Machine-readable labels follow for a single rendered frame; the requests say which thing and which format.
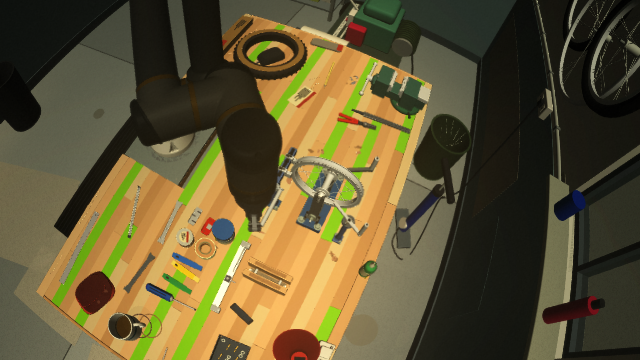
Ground red cylinder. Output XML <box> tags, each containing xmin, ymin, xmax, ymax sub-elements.
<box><xmin>542</xmin><ymin>295</ymin><xmax>606</xmax><ymax>325</ymax></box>

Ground blue floor pump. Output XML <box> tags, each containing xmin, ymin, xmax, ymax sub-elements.
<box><xmin>393</xmin><ymin>158</ymin><xmax>457</xmax><ymax>261</ymax></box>

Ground silver vice handle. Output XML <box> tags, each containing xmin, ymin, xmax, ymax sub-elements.
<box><xmin>358</xmin><ymin>60</ymin><xmax>379</xmax><ymax>97</ymax></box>

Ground short silver ruler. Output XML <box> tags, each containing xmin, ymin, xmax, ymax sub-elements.
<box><xmin>157</xmin><ymin>200</ymin><xmax>184</xmax><ymax>245</ymax></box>

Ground thin wire ring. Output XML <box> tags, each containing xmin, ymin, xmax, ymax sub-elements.
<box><xmin>142</xmin><ymin>313</ymin><xmax>164</xmax><ymax>339</ymax></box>
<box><xmin>132</xmin><ymin>313</ymin><xmax>156</xmax><ymax>338</ymax></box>

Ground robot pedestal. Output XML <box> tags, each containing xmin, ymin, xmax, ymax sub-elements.
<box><xmin>149</xmin><ymin>132</ymin><xmax>197</xmax><ymax>163</ymax></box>

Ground black cable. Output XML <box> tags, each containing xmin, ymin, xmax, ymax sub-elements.
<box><xmin>452</xmin><ymin>97</ymin><xmax>546</xmax><ymax>196</ymax></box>

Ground tan black tyre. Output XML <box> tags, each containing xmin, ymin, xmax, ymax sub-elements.
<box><xmin>232</xmin><ymin>29</ymin><xmax>308</xmax><ymax>81</ymax></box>

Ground red pliers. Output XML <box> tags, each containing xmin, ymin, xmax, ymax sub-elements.
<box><xmin>337</xmin><ymin>112</ymin><xmax>377</xmax><ymax>131</ymax></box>

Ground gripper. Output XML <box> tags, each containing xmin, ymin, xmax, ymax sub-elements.
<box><xmin>234</xmin><ymin>190</ymin><xmax>274</xmax><ymax>233</ymax></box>

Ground dark round bin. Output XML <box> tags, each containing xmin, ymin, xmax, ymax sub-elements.
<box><xmin>413</xmin><ymin>113</ymin><xmax>472</xmax><ymax>181</ymax></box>

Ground red funnel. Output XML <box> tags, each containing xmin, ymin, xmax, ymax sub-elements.
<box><xmin>272</xmin><ymin>328</ymin><xmax>321</xmax><ymax>360</ymax></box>

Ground long steel ruler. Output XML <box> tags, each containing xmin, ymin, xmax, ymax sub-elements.
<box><xmin>58</xmin><ymin>211</ymin><xmax>101</xmax><ymax>285</ymax></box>

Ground yellow tyre lever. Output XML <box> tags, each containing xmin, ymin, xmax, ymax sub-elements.
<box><xmin>170</xmin><ymin>259</ymin><xmax>201</xmax><ymax>284</ymax></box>

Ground black tool tray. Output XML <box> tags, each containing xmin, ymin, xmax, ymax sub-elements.
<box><xmin>208</xmin><ymin>333</ymin><xmax>253</xmax><ymax>360</ymax></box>

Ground black pad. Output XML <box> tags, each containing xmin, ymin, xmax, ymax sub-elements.
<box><xmin>256</xmin><ymin>47</ymin><xmax>285</xmax><ymax>67</ymax></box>

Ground white red bar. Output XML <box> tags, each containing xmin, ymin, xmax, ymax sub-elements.
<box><xmin>299</xmin><ymin>24</ymin><xmax>349</xmax><ymax>54</ymax></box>

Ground grey flat spanner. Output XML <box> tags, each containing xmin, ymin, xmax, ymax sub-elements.
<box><xmin>123</xmin><ymin>252</ymin><xmax>157</xmax><ymax>294</ymax></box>

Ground black file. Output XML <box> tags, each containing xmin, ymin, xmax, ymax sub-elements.
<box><xmin>351</xmin><ymin>108</ymin><xmax>412</xmax><ymax>134</ymax></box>

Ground green machine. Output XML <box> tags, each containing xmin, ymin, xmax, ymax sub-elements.
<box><xmin>344</xmin><ymin>0</ymin><xmax>422</xmax><ymax>57</ymax></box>

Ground black block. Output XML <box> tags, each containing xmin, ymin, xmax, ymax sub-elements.
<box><xmin>229</xmin><ymin>302</ymin><xmax>255</xmax><ymax>326</ymax></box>

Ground green bench vice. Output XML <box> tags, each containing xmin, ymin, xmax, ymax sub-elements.
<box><xmin>369</xmin><ymin>64</ymin><xmax>432</xmax><ymax>115</ymax></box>

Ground large bicycle wheel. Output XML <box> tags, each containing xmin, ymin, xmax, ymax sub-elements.
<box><xmin>581</xmin><ymin>0</ymin><xmax>640</xmax><ymax>119</ymax></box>
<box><xmin>558</xmin><ymin>0</ymin><xmax>614</xmax><ymax>101</ymax></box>

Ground blue cylinder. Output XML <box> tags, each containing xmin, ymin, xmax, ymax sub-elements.
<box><xmin>553</xmin><ymin>189</ymin><xmax>587</xmax><ymax>222</ymax></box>

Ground tan tape roll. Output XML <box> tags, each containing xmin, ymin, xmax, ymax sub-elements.
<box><xmin>193</xmin><ymin>236</ymin><xmax>218</xmax><ymax>261</ymax></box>

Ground blue truing stand body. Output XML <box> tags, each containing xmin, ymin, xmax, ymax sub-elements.
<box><xmin>259</xmin><ymin>147</ymin><xmax>380</xmax><ymax>245</ymax></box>

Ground dark shelf frame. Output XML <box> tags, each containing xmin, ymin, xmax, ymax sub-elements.
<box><xmin>549</xmin><ymin>149</ymin><xmax>640</xmax><ymax>360</ymax></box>

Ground green tyre lever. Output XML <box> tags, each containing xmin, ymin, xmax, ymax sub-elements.
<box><xmin>161</xmin><ymin>272</ymin><xmax>193</xmax><ymax>296</ymax></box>

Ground wooden wheel rack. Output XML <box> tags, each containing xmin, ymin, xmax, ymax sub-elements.
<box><xmin>242</xmin><ymin>256</ymin><xmax>295</xmax><ymax>296</ymax></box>

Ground silver chain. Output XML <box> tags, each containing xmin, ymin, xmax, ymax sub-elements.
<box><xmin>126</xmin><ymin>184</ymin><xmax>143</xmax><ymax>239</ymax></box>

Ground blue tyre lever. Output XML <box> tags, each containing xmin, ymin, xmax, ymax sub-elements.
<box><xmin>171</xmin><ymin>251</ymin><xmax>204</xmax><ymax>272</ymax></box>

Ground white red printed card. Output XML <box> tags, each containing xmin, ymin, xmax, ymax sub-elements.
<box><xmin>287</xmin><ymin>85</ymin><xmax>317</xmax><ymax>109</ymax></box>

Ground black ribbed mat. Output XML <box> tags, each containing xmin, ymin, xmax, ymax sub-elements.
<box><xmin>53</xmin><ymin>117</ymin><xmax>151</xmax><ymax>239</ymax></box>

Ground blue handled screwdriver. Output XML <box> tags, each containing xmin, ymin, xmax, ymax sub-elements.
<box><xmin>145</xmin><ymin>282</ymin><xmax>198</xmax><ymax>312</ymax></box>

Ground silver child's bicycle wheel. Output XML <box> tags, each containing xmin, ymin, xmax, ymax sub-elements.
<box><xmin>291</xmin><ymin>155</ymin><xmax>365</xmax><ymax>221</ymax></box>

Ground white wall socket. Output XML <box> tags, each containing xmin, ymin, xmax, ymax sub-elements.
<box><xmin>537</xmin><ymin>88</ymin><xmax>554</xmax><ymax>121</ymax></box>

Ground white bar gauge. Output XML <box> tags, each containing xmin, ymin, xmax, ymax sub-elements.
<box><xmin>209</xmin><ymin>239</ymin><xmax>252</xmax><ymax>315</ymax></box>

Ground grey mug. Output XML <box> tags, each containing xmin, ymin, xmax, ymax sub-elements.
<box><xmin>107</xmin><ymin>312</ymin><xmax>147</xmax><ymax>342</ymax></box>

